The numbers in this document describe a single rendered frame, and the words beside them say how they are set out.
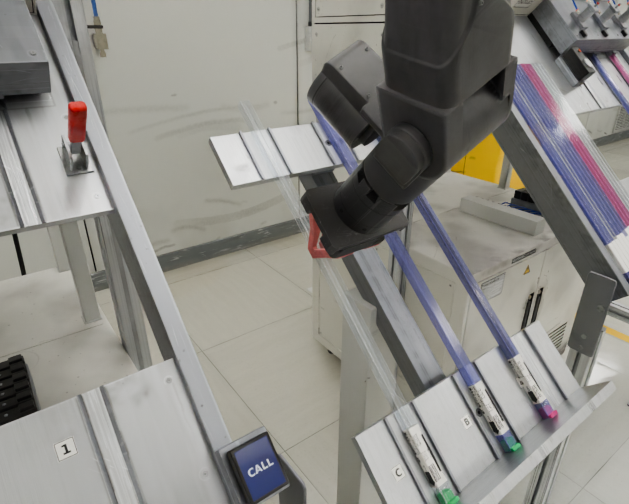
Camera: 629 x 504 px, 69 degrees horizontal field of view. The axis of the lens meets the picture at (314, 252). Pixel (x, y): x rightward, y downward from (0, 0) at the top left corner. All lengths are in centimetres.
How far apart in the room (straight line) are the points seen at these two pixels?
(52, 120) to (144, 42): 171
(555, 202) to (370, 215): 64
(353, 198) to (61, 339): 73
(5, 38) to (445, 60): 47
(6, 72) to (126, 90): 170
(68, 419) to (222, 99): 211
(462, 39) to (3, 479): 46
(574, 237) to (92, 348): 93
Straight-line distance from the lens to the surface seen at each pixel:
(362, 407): 73
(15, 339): 106
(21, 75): 61
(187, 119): 239
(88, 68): 77
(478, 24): 28
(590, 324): 100
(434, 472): 52
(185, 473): 49
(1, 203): 57
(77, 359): 94
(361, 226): 43
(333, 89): 39
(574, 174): 106
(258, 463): 46
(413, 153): 30
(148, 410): 49
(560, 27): 135
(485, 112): 33
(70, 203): 56
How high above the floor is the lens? 115
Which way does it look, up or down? 26 degrees down
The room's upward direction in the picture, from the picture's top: straight up
